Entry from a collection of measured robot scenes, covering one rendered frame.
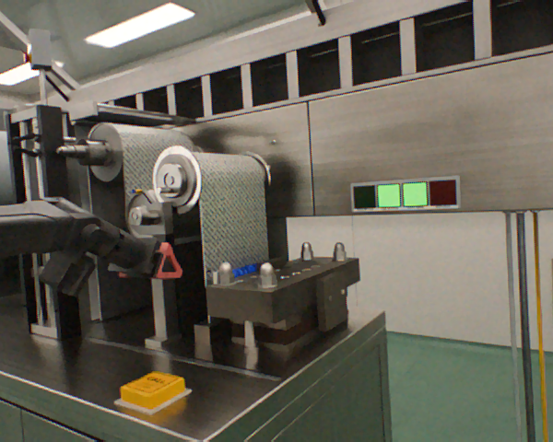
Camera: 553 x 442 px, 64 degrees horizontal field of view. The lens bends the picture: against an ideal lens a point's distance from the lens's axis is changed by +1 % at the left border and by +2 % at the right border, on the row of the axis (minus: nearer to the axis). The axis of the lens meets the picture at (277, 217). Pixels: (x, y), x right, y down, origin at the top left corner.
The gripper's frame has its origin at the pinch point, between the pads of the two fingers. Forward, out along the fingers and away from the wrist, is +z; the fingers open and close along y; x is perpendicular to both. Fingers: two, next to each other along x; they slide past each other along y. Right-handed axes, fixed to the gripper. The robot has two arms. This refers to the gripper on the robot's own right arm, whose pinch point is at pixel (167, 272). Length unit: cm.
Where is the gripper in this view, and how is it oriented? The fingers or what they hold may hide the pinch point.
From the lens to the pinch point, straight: 88.2
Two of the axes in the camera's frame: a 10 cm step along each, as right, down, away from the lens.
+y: 8.3, -0.3, -5.5
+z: 5.0, 4.5, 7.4
